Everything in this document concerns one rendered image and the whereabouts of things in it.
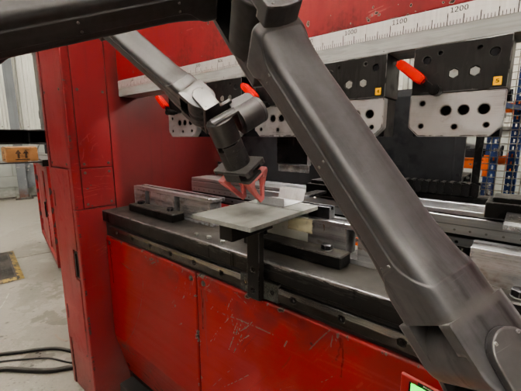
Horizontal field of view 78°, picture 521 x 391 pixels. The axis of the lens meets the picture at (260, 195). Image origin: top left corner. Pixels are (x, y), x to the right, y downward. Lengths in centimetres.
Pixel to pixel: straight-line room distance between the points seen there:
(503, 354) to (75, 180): 136
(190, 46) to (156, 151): 62
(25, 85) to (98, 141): 642
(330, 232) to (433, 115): 34
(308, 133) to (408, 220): 12
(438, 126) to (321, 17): 36
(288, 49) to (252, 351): 79
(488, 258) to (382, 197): 47
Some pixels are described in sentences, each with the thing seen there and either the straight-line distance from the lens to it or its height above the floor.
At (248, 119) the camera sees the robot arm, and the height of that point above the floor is 121.
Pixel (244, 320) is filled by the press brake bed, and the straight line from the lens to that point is 93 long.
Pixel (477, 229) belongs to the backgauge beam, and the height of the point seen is 94.
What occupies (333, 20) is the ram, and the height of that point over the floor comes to 143.
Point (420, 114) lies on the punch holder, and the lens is 70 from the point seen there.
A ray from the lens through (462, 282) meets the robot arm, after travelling 29.
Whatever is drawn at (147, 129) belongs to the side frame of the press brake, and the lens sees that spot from 157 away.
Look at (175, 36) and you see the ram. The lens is 120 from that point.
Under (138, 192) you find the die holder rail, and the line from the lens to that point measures 146.
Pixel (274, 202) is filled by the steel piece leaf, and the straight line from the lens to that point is 82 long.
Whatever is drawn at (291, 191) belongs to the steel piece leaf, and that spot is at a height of 102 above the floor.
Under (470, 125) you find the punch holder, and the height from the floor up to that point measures 119.
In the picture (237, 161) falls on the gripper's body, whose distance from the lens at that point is 67.
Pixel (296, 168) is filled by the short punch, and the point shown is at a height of 109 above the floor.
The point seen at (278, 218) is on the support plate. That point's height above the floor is 100.
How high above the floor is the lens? 117
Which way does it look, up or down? 10 degrees down
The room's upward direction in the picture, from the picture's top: straight up
